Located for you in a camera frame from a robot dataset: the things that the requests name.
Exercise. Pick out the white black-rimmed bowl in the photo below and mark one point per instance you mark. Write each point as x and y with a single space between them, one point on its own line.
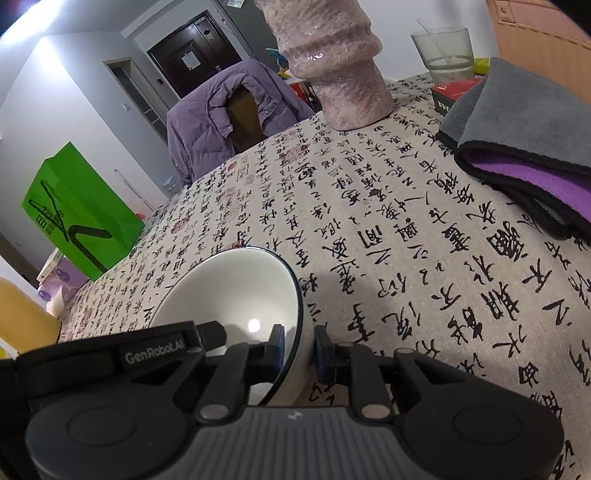
248 290

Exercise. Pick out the dark entrance door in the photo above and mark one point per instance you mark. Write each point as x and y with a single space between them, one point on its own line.
193 53

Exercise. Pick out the grey refrigerator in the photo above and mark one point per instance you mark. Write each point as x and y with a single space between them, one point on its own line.
251 25

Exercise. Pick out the pink laptop case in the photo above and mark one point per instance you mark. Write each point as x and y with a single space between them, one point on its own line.
538 37

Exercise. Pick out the wooden chair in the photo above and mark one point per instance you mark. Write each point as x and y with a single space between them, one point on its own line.
244 119

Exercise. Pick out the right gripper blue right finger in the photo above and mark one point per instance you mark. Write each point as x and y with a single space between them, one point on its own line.
332 360

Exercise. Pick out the green paper shopping bag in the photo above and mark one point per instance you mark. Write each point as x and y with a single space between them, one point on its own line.
80 214

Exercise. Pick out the calligraphy print tablecloth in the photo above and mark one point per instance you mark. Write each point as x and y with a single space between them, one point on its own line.
393 246

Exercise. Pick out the drinking glass with straw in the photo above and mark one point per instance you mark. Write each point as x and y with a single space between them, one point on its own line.
446 52

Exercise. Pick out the pink textured vase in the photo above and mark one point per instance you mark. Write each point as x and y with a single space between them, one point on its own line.
331 45

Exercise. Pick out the grey purple cloth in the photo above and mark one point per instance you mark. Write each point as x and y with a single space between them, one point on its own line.
529 138

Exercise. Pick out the purple tissue pack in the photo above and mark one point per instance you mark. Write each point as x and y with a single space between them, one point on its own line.
59 280

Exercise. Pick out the yellow thermos jug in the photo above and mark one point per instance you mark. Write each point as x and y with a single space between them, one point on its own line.
24 324

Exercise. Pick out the purple puffer jacket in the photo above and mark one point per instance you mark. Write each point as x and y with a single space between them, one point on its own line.
198 125

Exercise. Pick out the red small box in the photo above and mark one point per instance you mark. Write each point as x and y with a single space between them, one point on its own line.
446 95

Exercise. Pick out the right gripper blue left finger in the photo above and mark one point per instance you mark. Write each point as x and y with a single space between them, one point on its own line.
265 360

